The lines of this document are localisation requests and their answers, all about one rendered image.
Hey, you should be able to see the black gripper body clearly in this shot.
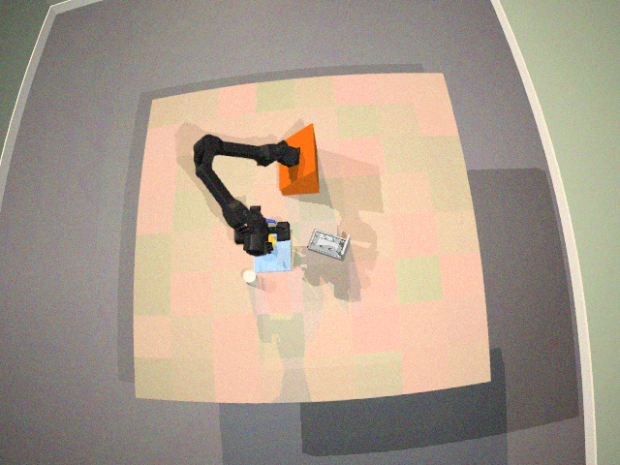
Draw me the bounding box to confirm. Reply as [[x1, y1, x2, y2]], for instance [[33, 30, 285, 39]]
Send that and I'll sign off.
[[233, 221, 291, 245]]

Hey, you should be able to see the light blue mat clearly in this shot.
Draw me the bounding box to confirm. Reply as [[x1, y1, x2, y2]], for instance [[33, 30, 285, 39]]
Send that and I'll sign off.
[[254, 233, 292, 272]]

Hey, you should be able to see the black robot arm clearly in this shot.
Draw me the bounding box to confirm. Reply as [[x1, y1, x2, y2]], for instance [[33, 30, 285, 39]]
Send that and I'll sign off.
[[193, 134, 300, 258]]

